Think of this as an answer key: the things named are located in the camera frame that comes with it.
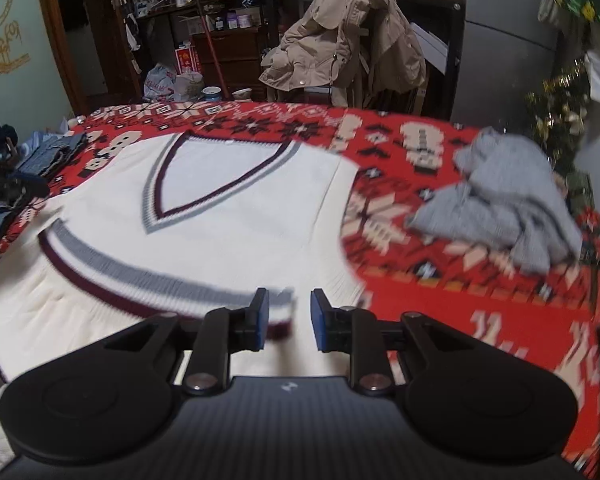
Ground white plastic bag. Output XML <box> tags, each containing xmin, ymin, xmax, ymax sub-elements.
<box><xmin>144</xmin><ymin>62</ymin><xmax>205</xmax><ymax>103</ymax></box>

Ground red and white box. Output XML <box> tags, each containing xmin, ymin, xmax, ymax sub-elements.
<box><xmin>175</xmin><ymin>45</ymin><xmax>202</xmax><ymax>78</ymax></box>

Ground wooden drawer cabinet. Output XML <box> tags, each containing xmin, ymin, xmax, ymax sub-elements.
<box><xmin>192</xmin><ymin>27</ymin><xmax>273</xmax><ymax>101</ymax></box>

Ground white cardboard box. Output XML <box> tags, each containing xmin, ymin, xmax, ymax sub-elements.
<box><xmin>410</xmin><ymin>22</ymin><xmax>451</xmax><ymax>76</ymax></box>

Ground light blue cloth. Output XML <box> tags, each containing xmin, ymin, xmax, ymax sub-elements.
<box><xmin>17</xmin><ymin>130</ymin><xmax>46</xmax><ymax>158</ymax></box>

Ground beige jacket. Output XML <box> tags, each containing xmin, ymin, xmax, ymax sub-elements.
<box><xmin>259</xmin><ymin>0</ymin><xmax>427</xmax><ymax>96</ymax></box>

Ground grey knit sweater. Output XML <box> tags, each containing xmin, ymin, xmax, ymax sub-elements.
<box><xmin>405</xmin><ymin>126</ymin><xmax>583</xmax><ymax>276</ymax></box>

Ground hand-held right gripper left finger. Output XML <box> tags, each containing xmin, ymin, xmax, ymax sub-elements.
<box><xmin>103</xmin><ymin>287</ymin><xmax>271</xmax><ymax>395</ymax></box>

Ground white knit vest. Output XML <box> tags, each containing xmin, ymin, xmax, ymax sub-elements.
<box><xmin>0</xmin><ymin>131</ymin><xmax>368</xmax><ymax>391</ymax></box>

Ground small Christmas tree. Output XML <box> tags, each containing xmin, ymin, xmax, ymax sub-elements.
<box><xmin>525</xmin><ymin>57</ymin><xmax>596</xmax><ymax>176</ymax></box>

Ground grey refrigerator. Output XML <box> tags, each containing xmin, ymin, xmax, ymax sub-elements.
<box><xmin>450</xmin><ymin>0</ymin><xmax>568</xmax><ymax>128</ymax></box>

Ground red broom handle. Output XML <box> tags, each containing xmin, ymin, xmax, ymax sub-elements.
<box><xmin>195</xmin><ymin>0</ymin><xmax>231</xmax><ymax>101</ymax></box>

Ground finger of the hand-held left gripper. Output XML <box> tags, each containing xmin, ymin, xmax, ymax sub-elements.
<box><xmin>12</xmin><ymin>176</ymin><xmax>51</xmax><ymax>207</ymax></box>

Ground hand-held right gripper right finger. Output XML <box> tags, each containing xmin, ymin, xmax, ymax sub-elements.
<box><xmin>310</xmin><ymin>288</ymin><xmax>530</xmax><ymax>395</ymax></box>

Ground wooden door frame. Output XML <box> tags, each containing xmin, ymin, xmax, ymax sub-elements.
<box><xmin>34</xmin><ymin>0</ymin><xmax>141</xmax><ymax>116</ymax></box>

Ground folded blue jeans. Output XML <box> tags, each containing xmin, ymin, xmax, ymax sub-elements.
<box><xmin>0</xmin><ymin>131</ymin><xmax>88</xmax><ymax>256</ymax></box>

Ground red patterned blanket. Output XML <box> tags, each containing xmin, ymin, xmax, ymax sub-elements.
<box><xmin>0</xmin><ymin>101</ymin><xmax>600</xmax><ymax>480</ymax></box>

